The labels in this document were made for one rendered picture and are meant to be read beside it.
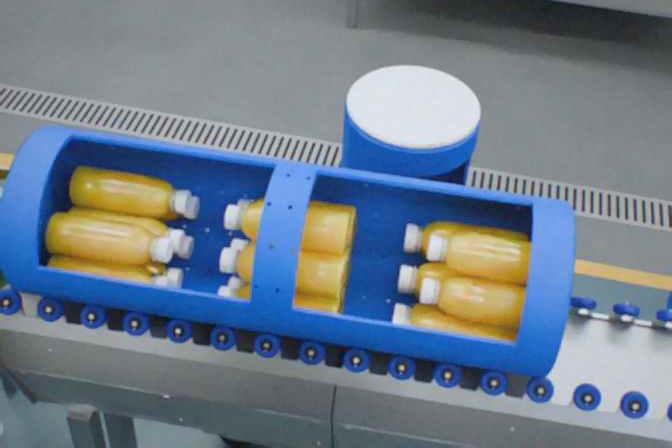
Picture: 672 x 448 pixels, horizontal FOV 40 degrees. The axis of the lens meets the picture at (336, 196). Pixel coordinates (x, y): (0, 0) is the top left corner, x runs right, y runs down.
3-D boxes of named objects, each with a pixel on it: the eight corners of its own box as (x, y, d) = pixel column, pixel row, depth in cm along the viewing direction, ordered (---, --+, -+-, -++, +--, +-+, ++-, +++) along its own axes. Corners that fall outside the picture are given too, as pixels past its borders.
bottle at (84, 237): (50, 261, 153) (156, 278, 152) (40, 237, 148) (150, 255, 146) (64, 227, 157) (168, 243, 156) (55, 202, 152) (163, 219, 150)
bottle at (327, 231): (344, 246, 143) (229, 229, 145) (344, 262, 150) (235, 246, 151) (351, 205, 146) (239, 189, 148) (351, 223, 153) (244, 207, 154)
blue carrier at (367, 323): (537, 411, 151) (577, 313, 129) (21, 325, 159) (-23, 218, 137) (542, 271, 169) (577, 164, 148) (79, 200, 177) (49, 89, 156)
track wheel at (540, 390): (557, 379, 149) (555, 376, 151) (528, 375, 150) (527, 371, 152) (552, 406, 150) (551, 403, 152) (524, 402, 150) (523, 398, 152)
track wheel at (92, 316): (105, 305, 156) (109, 303, 158) (79, 301, 156) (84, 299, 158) (102, 332, 156) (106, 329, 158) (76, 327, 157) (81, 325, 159)
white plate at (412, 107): (325, 119, 188) (324, 124, 189) (454, 161, 180) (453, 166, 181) (378, 52, 207) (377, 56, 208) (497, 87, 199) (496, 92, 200)
